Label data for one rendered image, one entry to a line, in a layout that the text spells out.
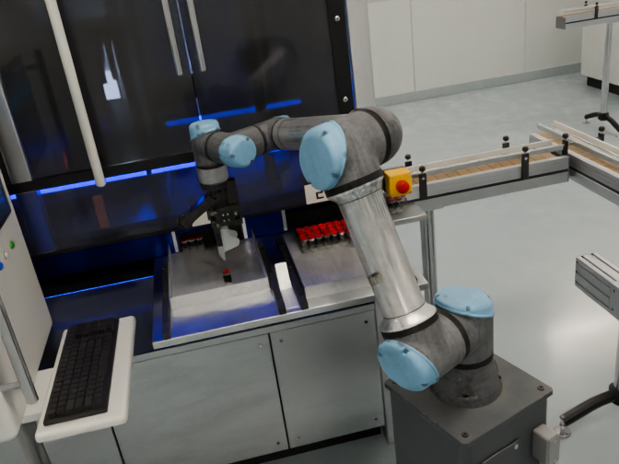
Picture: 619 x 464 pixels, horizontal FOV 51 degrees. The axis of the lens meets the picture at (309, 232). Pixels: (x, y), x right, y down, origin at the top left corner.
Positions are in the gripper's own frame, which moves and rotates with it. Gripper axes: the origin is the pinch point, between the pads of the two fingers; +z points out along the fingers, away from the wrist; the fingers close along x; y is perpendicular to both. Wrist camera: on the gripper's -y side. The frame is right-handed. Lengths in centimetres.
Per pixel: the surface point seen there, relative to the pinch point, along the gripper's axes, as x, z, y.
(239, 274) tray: 5.4, 9.9, 4.0
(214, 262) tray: 16.2, 9.7, -2.4
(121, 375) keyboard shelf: -18.7, 18.1, -29.2
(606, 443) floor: -2, 98, 116
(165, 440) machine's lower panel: 22, 72, -30
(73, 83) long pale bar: 12, -48, -27
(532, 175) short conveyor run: 31, 8, 106
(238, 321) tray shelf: -18.4, 10.5, 0.9
